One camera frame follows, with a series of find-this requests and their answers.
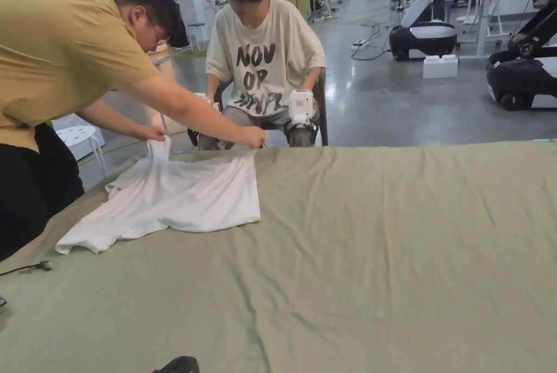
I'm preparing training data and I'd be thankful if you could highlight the white garment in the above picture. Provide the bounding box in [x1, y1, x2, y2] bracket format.
[55, 135, 262, 256]

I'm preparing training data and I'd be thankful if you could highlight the bed with pale green sheet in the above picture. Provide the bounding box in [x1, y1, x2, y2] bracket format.
[0, 140, 557, 373]

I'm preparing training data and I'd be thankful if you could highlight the white round stool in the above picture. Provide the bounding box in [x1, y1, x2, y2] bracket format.
[54, 125, 108, 178]

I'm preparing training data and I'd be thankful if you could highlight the small white stool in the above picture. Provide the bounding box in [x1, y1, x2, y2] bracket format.
[187, 22, 210, 52]

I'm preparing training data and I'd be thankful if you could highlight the white foam block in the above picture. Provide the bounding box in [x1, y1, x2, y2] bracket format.
[422, 54, 460, 79]

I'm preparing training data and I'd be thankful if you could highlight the white and black wheeled robot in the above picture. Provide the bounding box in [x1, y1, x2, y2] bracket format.
[388, 0, 463, 63]

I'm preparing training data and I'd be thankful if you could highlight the black cable with plug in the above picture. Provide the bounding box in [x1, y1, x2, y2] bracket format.
[0, 260, 54, 278]

